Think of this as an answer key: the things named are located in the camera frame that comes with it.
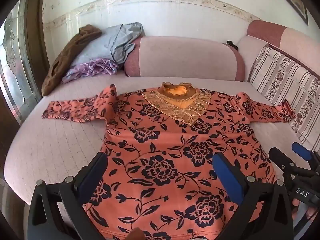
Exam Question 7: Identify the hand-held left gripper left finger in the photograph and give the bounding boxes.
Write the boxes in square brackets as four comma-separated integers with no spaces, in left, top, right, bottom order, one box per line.
[27,151,110,240]

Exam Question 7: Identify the orange floral long-sleeve shirt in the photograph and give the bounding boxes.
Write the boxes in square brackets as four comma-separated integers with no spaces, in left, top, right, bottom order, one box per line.
[41,81,297,240]

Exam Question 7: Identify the framed wall picture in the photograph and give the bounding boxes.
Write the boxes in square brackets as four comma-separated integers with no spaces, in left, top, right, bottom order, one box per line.
[262,0,309,26]

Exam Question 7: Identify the pink bolster cushion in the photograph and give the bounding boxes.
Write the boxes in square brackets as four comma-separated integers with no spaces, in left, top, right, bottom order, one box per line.
[124,36,246,82]

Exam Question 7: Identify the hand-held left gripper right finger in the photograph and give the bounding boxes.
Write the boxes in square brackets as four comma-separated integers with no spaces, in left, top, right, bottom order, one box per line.
[212,152,294,240]

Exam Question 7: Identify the stained glass window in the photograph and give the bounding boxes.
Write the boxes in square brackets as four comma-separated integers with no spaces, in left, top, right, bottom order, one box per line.
[0,0,42,125]

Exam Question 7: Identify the brown garment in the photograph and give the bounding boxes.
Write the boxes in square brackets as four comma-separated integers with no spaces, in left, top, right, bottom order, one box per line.
[41,24,103,97]

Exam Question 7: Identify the grey-blue garment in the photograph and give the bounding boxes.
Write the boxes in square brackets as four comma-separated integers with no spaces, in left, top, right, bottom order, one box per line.
[69,22,145,68]

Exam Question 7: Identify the striped floral pillow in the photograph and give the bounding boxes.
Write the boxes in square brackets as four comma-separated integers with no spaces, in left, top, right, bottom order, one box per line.
[249,44,320,153]

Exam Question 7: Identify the purple patterned garment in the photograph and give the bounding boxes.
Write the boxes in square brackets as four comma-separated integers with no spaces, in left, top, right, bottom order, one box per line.
[61,58,119,84]

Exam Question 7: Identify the person's right hand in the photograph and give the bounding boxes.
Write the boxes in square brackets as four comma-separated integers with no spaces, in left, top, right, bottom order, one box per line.
[291,198,319,222]

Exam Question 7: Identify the pink backrest cushion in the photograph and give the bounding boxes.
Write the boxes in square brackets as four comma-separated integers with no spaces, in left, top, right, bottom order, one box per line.
[236,20,320,79]

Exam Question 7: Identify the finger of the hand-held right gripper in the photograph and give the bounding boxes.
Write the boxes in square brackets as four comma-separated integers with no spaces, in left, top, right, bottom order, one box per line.
[291,142,320,172]
[268,147,298,172]

